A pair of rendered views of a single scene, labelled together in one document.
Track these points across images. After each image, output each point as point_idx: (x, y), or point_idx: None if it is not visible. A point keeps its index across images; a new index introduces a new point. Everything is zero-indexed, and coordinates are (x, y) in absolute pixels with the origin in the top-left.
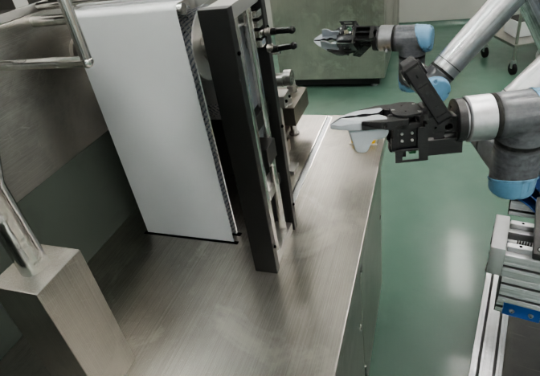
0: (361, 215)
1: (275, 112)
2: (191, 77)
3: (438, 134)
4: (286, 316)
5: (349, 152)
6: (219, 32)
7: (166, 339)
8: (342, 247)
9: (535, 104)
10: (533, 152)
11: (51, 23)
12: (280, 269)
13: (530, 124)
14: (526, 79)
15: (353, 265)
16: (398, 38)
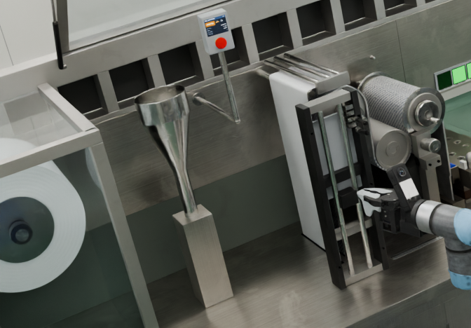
0: (436, 280)
1: (364, 172)
2: None
3: (408, 220)
4: (317, 312)
5: None
6: (302, 120)
7: (254, 294)
8: (396, 293)
9: (450, 219)
10: (454, 253)
11: (263, 77)
12: (345, 289)
13: (446, 231)
14: None
15: (386, 305)
16: None
